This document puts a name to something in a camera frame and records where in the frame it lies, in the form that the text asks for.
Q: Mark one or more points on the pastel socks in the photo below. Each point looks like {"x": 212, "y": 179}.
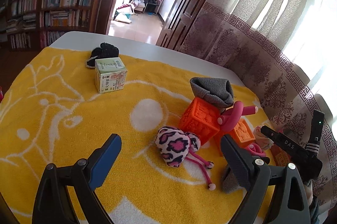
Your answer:
{"x": 264, "y": 142}

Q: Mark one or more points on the dark orange rubber cube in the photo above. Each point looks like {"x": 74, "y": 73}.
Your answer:
{"x": 200, "y": 118}

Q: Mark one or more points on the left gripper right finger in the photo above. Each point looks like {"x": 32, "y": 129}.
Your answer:
{"x": 289, "y": 202}

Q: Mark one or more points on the patterned lace curtain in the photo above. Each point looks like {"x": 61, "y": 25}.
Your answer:
{"x": 285, "y": 52}

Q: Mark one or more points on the grey black knit glove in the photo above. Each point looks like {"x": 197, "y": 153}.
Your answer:
{"x": 229, "y": 181}

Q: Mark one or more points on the wooden bookshelf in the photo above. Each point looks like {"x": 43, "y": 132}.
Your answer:
{"x": 35, "y": 24}

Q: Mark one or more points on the light orange rubber cube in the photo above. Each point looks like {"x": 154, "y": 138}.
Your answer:
{"x": 241, "y": 134}

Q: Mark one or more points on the green medicine box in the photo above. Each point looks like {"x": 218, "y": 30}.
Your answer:
{"x": 110, "y": 75}

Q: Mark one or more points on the red biscuit tin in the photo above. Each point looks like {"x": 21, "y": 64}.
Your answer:
{"x": 281, "y": 158}

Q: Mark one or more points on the right hand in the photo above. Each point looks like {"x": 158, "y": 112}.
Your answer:
{"x": 309, "y": 193}

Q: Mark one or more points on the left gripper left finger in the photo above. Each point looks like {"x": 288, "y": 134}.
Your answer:
{"x": 53, "y": 203}

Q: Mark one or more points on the yellow white blanket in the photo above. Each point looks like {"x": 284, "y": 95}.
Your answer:
{"x": 53, "y": 113}

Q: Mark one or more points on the black knit sock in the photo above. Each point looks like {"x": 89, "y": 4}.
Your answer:
{"x": 105, "y": 50}

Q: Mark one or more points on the pink foam knot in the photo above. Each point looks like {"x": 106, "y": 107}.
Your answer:
{"x": 229, "y": 118}
{"x": 255, "y": 150}

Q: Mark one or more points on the small leopard plush toy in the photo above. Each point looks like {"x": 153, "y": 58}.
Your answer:
{"x": 177, "y": 146}

